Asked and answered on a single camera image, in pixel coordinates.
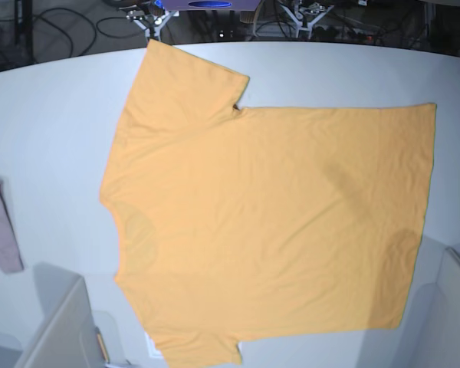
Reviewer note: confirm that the orange yellow T-shirt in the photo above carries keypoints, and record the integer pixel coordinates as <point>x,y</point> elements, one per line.
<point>244,224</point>

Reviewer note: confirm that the white paper label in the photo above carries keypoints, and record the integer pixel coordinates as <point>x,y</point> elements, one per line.
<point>154,353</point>

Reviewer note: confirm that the purple box with blue oval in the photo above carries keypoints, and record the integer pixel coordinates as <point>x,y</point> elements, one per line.
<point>189,5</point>

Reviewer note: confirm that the orange pencil in bin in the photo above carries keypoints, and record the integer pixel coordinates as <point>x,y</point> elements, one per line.
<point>102,346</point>

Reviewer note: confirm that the grey left bin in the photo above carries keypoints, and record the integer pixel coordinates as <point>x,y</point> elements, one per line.
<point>68,336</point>

